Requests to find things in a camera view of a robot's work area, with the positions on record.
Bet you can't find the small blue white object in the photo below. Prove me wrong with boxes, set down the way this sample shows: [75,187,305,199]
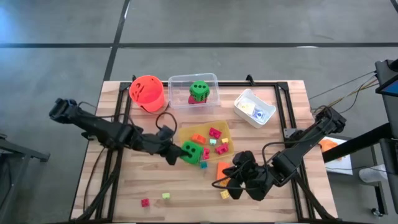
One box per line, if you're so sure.
[253,107,268,121]

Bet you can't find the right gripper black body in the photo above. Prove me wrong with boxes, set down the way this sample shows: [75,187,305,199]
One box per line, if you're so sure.
[242,166,281,202]

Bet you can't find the orange plastic bucket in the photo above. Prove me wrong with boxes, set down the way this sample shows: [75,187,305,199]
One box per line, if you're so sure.
[129,74,166,113]

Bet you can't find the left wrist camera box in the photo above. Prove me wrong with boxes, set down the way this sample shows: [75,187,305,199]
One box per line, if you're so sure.
[158,124,175,140]

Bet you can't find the orange object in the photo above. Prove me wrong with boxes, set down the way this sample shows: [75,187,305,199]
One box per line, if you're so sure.
[319,139,343,154]

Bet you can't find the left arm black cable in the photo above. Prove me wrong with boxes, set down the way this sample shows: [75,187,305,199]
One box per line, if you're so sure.
[154,111,178,135]

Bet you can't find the green foam die black dots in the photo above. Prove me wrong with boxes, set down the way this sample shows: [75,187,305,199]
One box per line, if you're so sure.
[180,140,205,165]
[189,80,211,102]

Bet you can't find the yellow translucent tray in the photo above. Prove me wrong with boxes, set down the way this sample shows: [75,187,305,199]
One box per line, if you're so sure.
[178,120,235,162]

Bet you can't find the red foam die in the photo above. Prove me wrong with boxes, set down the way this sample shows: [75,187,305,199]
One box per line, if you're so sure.
[187,95,208,105]

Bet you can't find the white sheet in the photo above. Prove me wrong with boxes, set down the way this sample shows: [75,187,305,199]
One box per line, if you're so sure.
[320,136,354,175]

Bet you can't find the black metal bar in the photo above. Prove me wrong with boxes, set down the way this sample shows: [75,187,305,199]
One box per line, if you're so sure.
[322,123,393,164]

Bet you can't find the clear plastic container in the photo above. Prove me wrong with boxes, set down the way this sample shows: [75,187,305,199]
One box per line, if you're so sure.
[167,72,221,110]

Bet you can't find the grey metal cart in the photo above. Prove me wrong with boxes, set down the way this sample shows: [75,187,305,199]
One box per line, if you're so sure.
[0,136,50,224]

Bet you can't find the tablet with blue screen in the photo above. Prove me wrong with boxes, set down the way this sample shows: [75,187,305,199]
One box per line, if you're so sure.
[375,73,398,97]

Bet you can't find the white shoe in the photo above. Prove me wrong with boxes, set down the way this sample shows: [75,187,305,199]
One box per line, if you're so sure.
[358,164,389,184]

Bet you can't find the black aluminium table frame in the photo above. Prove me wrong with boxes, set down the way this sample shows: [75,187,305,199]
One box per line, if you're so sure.
[74,74,341,224]

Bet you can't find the white plastic container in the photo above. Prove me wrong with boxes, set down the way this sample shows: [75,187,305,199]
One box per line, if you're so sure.
[233,88,277,129]

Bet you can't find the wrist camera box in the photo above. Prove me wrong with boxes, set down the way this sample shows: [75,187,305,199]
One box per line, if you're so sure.
[158,124,175,140]
[232,150,256,168]

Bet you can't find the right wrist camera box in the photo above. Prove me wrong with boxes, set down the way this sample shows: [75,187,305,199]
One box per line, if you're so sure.
[232,150,256,168]

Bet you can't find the dark grey monitor stand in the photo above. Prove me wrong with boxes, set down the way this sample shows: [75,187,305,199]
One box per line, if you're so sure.
[374,58,398,215]

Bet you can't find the large orange toy brick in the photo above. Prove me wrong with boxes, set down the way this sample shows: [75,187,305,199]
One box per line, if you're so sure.
[216,161,231,181]

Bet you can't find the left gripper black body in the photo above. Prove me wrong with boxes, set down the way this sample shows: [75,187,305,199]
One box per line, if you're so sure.
[137,133,177,155]

